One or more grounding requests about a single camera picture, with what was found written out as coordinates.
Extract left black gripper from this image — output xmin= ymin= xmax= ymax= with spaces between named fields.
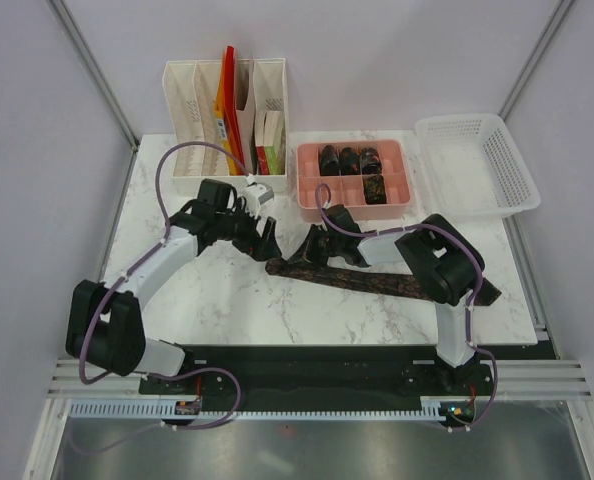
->
xmin=216 ymin=199 xmax=281 ymax=263

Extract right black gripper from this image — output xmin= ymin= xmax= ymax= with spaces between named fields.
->
xmin=288 ymin=223 xmax=343 ymax=269

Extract dark paisley necktie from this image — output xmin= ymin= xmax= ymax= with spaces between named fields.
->
xmin=264 ymin=257 xmax=503 ymax=307

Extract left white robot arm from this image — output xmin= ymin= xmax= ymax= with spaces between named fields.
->
xmin=65 ymin=179 xmax=282 ymax=393

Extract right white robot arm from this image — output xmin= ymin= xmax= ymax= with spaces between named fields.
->
xmin=266 ymin=205 xmax=485 ymax=394

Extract rolled tie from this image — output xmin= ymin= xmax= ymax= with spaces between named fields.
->
xmin=338 ymin=146 xmax=361 ymax=175
xmin=359 ymin=147 xmax=382 ymax=175
xmin=362 ymin=174 xmax=387 ymax=205
xmin=318 ymin=144 xmax=340 ymax=176

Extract rolled tie front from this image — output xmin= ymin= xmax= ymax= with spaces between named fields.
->
xmin=362 ymin=174 xmax=387 ymax=205

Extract pink divided storage box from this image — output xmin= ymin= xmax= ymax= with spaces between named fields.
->
xmin=296 ymin=139 xmax=413 ymax=222

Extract beige paper folder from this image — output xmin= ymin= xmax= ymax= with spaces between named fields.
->
xmin=235 ymin=59 xmax=257 ymax=174

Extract orange red folder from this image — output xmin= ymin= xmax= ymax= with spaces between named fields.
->
xmin=213 ymin=45 xmax=244 ymax=176

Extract white file organizer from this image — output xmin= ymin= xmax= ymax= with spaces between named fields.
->
xmin=162 ymin=58 xmax=290 ymax=195

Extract white perforated plastic basket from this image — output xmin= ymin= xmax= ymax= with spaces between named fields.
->
xmin=414 ymin=113 xmax=541 ymax=221

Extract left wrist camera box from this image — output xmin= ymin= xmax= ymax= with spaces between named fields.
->
xmin=241 ymin=182 xmax=275 ymax=217

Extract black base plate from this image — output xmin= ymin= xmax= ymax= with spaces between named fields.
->
xmin=139 ymin=346 xmax=494 ymax=410

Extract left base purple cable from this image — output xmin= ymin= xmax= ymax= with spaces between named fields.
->
xmin=159 ymin=363 xmax=243 ymax=431

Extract white slotted cable duct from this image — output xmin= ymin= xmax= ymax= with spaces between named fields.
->
xmin=67 ymin=396 xmax=473 ymax=421

